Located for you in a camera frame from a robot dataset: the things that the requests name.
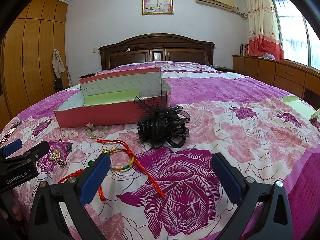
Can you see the gold pearl brooch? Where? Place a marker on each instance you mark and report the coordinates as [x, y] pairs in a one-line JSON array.
[[54, 156]]

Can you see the wooden wardrobe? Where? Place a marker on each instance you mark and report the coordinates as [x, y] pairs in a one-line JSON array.
[[27, 74]]

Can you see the small dark crystal earring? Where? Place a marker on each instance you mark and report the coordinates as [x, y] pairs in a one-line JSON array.
[[62, 163]]

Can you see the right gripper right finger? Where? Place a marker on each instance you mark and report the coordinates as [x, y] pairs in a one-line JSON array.
[[274, 221]]

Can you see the floral cream red curtain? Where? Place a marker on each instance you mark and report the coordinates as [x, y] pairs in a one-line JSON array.
[[263, 29]]

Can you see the pink flower hair clip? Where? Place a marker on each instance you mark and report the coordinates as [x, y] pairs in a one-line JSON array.
[[64, 136]]

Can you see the floral pink purple bedspread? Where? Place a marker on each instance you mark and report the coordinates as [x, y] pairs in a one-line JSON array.
[[179, 196]]

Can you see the wooden dresser cabinet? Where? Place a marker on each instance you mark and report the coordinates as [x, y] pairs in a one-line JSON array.
[[291, 77]]

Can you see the framed wedding photo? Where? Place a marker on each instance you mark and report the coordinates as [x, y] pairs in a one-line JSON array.
[[157, 7]]

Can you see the black hanging bag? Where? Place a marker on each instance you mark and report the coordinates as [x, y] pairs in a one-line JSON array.
[[58, 85]]

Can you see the wall air conditioner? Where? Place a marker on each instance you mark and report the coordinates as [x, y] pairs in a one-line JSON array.
[[222, 4]]

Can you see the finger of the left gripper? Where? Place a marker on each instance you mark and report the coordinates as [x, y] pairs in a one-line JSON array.
[[11, 148], [35, 151]]

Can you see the black ribbon hair clip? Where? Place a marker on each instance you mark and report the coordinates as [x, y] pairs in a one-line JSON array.
[[162, 125]]

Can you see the window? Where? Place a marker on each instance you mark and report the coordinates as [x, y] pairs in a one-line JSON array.
[[299, 41]]

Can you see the dark wooden headboard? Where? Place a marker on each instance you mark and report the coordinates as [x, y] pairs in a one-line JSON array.
[[156, 47]]

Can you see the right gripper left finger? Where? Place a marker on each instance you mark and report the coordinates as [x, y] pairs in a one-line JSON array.
[[46, 218]]

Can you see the green paper sheet in box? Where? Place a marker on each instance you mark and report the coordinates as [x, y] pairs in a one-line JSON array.
[[111, 98]]

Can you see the person's left hand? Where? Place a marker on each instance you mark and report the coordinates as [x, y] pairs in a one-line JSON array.
[[12, 205]]

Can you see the left nightstand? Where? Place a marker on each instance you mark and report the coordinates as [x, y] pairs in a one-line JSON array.
[[86, 76]]

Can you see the hanging beige cloth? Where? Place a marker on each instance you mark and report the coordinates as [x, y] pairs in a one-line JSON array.
[[58, 66]]

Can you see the pink cardboard shoebox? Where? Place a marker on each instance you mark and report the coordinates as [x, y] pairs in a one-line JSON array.
[[153, 90]]

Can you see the green paper sheet on bed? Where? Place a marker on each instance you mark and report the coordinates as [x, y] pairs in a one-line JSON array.
[[299, 106]]

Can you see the small dark hair clip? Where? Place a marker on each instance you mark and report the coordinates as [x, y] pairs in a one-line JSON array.
[[10, 132]]

